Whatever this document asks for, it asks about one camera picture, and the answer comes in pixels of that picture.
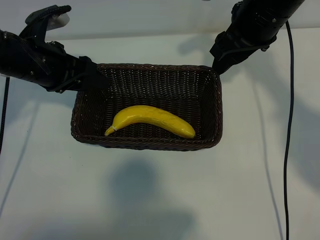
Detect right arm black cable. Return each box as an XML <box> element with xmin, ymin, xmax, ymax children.
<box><xmin>283</xmin><ymin>21</ymin><xmax>295</xmax><ymax>240</ymax></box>

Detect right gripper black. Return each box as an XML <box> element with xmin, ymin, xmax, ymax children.
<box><xmin>209</xmin><ymin>0</ymin><xmax>306</xmax><ymax>75</ymax></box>

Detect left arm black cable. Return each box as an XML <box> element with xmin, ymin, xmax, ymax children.
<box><xmin>0</xmin><ymin>76</ymin><xmax>11</xmax><ymax>154</ymax></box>

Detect dark brown woven basket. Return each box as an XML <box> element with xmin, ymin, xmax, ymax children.
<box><xmin>70</xmin><ymin>62</ymin><xmax>223</xmax><ymax>152</ymax></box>

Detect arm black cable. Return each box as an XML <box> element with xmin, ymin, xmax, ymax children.
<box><xmin>283</xmin><ymin>21</ymin><xmax>295</xmax><ymax>240</ymax></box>
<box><xmin>0</xmin><ymin>76</ymin><xmax>11</xmax><ymax>154</ymax></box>

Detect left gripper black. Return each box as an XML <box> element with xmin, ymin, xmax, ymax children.
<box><xmin>19</xmin><ymin>36</ymin><xmax>112</xmax><ymax>94</ymax></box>

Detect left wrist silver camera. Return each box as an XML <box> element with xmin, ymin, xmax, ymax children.
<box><xmin>24</xmin><ymin>4</ymin><xmax>73</xmax><ymax>32</ymax></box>

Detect yellow banana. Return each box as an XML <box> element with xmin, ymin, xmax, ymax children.
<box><xmin>104</xmin><ymin>104</ymin><xmax>196</xmax><ymax>139</ymax></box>

